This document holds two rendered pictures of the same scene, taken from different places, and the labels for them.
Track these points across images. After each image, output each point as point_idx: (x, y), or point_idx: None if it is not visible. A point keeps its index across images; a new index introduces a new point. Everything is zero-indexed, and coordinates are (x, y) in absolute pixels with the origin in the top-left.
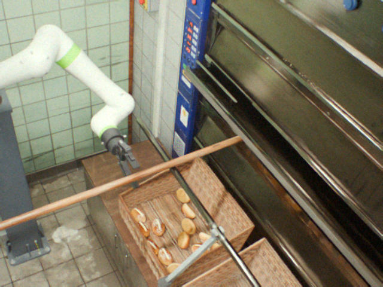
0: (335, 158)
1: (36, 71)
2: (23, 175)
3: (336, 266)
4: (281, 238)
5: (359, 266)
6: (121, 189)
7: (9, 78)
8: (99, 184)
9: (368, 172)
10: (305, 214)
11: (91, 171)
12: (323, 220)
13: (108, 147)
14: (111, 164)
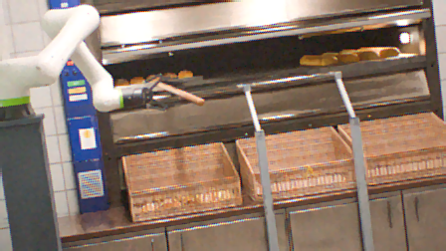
0: (247, 14)
1: (99, 18)
2: (57, 219)
3: (291, 92)
4: (248, 120)
5: (316, 27)
6: (104, 224)
7: (84, 32)
8: (86, 231)
9: (268, 3)
10: (252, 78)
11: (63, 235)
12: (281, 29)
13: (137, 96)
14: (62, 230)
